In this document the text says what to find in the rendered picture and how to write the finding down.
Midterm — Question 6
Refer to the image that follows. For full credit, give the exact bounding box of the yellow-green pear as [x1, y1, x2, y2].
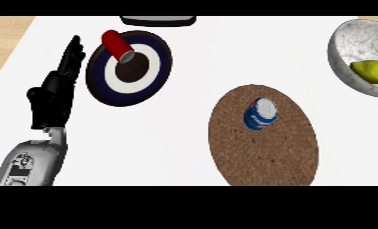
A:
[349, 60, 378, 85]

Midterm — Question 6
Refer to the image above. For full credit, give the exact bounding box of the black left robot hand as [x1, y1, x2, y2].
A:
[26, 34, 88, 131]

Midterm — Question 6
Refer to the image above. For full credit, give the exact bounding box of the blue and white can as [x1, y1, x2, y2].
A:
[243, 97, 280, 131]

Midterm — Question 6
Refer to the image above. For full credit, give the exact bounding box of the red can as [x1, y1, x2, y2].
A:
[101, 29, 137, 65]

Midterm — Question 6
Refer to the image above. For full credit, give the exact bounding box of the white marble bowl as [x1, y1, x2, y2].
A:
[327, 18, 378, 98]

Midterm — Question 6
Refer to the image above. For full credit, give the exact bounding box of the navy and white round plate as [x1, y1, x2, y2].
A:
[85, 30, 175, 108]

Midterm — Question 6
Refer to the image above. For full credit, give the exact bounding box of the brown cork oval placemat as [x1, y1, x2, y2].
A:
[207, 84, 321, 187]

